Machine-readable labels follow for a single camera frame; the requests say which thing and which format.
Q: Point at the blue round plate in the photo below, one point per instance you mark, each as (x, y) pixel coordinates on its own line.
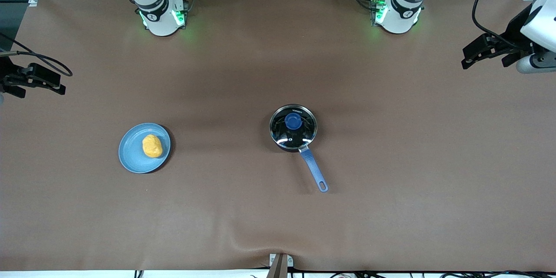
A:
(132, 152)

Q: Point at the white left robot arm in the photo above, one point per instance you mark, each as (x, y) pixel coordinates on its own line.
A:
(397, 17)

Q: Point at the glass lid blue knob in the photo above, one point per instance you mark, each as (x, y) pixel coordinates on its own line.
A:
(304, 135)

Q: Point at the metal camera pole bracket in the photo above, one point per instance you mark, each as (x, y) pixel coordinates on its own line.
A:
(280, 266)

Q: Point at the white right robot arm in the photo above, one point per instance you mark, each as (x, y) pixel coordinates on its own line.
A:
(158, 19)

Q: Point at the yellow potato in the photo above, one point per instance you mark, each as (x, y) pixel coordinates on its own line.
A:
(152, 146)

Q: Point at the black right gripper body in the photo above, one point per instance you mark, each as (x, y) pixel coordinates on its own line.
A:
(7, 74)

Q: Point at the brown table mat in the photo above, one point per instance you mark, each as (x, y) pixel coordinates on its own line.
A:
(217, 208)

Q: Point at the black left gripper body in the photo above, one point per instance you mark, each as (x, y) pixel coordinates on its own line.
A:
(515, 30)

